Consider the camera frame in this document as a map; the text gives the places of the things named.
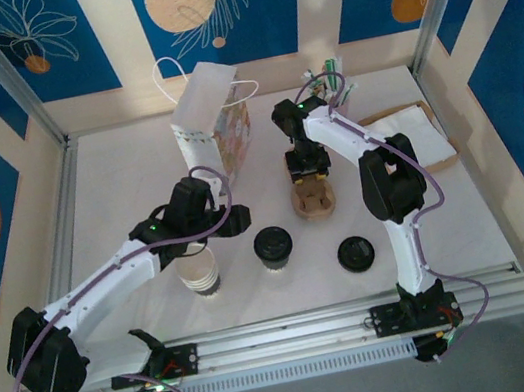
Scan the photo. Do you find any stack of pulp cup carriers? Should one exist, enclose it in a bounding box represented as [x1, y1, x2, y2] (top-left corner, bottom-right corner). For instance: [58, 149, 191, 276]
[288, 174, 339, 224]

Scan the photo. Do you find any black plastic cup lid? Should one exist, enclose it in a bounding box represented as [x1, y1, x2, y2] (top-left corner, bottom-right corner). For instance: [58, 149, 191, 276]
[334, 232, 380, 276]
[249, 222, 297, 265]

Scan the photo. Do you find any white cartoon print gift bag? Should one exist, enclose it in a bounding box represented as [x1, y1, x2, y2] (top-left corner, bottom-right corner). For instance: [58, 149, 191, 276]
[150, 41, 277, 203]

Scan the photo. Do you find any stack of paper cups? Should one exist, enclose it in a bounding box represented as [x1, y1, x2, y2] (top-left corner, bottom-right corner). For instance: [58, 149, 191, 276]
[173, 244, 227, 303]

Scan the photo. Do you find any green white wrapped straw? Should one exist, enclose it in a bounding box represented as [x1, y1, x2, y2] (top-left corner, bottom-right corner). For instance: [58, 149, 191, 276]
[321, 56, 341, 90]
[334, 80, 361, 105]
[299, 68, 328, 101]
[331, 56, 349, 88]

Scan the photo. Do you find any stack of white napkins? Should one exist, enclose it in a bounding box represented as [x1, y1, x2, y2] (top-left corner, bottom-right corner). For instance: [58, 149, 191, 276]
[366, 99, 460, 175]

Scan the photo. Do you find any brown cardboard napkin tray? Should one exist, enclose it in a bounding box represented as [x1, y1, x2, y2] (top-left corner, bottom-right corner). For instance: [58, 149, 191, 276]
[356, 94, 465, 184]

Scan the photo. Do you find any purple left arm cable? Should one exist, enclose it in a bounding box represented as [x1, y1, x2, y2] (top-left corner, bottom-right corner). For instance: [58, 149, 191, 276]
[0, 161, 268, 392]

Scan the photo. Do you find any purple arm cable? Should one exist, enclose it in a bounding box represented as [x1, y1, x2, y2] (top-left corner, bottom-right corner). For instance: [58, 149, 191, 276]
[0, 161, 268, 392]
[290, 50, 500, 380]

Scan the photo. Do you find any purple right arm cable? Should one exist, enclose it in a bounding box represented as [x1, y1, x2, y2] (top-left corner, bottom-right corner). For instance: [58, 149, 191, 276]
[290, 50, 500, 380]

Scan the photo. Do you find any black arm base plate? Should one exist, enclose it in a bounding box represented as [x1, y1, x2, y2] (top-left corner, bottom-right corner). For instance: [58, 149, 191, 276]
[105, 342, 203, 391]
[368, 290, 464, 340]

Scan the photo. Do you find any aluminium front frame rail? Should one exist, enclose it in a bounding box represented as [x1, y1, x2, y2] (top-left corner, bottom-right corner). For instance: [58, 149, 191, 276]
[7, 260, 524, 392]

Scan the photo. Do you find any grey slotted cable duct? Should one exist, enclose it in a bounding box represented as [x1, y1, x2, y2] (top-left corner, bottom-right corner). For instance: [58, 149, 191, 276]
[98, 336, 420, 392]

